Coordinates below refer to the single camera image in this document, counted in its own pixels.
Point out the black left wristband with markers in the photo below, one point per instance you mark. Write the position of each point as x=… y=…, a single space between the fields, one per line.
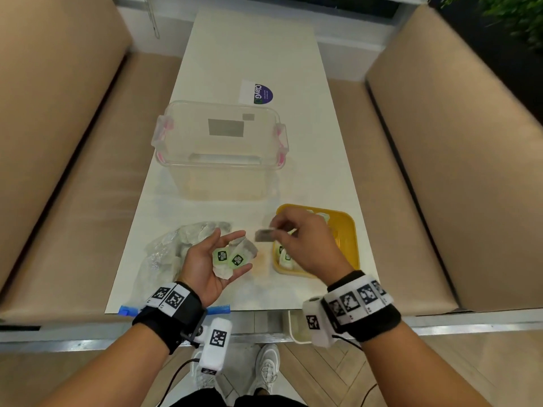
x=169 y=311

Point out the small grey sachet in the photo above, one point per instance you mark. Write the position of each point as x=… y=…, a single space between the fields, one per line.
x=264 y=235

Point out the clear plastic bag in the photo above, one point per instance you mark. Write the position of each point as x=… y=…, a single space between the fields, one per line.
x=165 y=258

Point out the yellow plastic tray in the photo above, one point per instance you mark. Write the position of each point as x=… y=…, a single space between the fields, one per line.
x=345 y=233

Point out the person's right thumb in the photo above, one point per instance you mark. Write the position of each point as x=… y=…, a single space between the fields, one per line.
x=283 y=233

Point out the person's right hand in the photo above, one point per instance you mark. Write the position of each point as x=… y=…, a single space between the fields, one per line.
x=316 y=250

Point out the blue clip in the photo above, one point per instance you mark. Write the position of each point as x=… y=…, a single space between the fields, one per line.
x=219 y=309
x=129 y=311

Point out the black right wristband with markers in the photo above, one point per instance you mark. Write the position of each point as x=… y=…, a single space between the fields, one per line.
x=365 y=311

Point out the person's left little finger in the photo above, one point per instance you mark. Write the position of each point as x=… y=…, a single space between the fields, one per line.
x=240 y=272

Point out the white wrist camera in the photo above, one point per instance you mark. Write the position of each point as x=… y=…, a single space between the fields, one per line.
x=316 y=322
x=215 y=343

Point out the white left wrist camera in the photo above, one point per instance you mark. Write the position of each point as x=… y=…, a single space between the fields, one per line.
x=215 y=343

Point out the pile of sachets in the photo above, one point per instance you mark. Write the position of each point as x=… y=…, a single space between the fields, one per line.
x=284 y=256

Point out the black wristband with markers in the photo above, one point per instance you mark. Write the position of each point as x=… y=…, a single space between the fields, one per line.
x=169 y=311
x=365 y=311

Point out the green plant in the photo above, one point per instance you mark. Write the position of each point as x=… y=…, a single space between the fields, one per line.
x=509 y=12

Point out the person's left thumb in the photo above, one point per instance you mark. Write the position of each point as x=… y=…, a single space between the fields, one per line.
x=217 y=236

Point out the person's right forearm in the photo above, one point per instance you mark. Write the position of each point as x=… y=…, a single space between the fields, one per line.
x=415 y=368

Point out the person's left hand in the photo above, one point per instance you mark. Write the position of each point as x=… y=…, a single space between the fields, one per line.
x=199 y=271

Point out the beige padded bench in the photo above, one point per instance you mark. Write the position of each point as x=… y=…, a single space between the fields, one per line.
x=63 y=165
x=445 y=173

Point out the black shorts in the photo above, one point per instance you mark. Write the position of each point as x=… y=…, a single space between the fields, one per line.
x=237 y=400

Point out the white and purple sticker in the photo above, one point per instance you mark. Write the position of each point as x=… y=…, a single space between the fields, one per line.
x=256 y=92

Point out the white right shoe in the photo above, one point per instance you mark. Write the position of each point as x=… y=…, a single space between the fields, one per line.
x=265 y=370

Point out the white left shoe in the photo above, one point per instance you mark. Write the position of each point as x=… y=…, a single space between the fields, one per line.
x=197 y=372

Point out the green label sachet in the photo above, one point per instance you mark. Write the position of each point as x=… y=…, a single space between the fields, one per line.
x=220 y=255
x=236 y=261

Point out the clear plastic storage box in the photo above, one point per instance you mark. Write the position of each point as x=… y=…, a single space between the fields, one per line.
x=220 y=148

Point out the white plain sachet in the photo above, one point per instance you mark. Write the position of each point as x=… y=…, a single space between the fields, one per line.
x=248 y=248

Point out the white shoe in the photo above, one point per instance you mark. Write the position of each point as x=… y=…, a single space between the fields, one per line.
x=265 y=370
x=197 y=372

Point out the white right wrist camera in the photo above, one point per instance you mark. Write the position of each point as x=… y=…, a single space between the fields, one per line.
x=316 y=322

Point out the person's left forearm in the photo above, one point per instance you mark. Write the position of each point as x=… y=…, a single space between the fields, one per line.
x=114 y=372

